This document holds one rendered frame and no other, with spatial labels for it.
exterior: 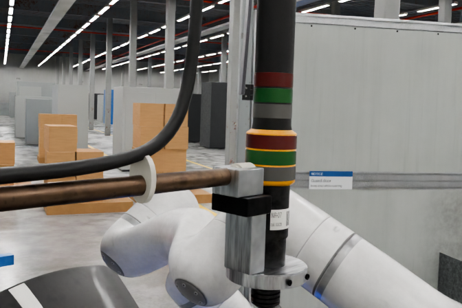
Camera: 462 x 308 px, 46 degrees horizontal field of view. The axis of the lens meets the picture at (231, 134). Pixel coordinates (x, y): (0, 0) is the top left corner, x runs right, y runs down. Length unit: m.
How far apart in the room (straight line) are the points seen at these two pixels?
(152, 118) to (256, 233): 8.20
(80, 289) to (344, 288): 0.28
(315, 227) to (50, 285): 0.30
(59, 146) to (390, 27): 6.11
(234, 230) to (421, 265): 2.28
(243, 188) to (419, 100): 2.20
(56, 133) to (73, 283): 7.44
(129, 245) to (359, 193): 1.55
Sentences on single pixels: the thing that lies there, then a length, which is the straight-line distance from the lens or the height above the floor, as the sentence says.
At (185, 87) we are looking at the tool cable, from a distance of 0.39.
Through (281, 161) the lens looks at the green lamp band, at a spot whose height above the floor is 1.55.
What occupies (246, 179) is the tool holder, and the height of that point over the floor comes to 1.53.
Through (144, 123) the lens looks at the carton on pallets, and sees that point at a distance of 8.60.
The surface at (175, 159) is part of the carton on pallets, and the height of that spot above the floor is 0.70.
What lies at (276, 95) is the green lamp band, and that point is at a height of 1.60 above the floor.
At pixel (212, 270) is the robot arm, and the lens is 0.79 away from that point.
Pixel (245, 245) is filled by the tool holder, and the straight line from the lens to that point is 0.45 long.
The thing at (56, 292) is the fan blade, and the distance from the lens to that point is 0.53.
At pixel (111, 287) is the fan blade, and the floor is 1.41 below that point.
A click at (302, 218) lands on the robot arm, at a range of 0.65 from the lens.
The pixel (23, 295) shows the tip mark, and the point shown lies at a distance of 0.51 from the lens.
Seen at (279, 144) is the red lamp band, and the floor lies 1.56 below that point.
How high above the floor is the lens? 1.59
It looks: 3 degrees down
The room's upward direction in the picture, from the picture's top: 2 degrees clockwise
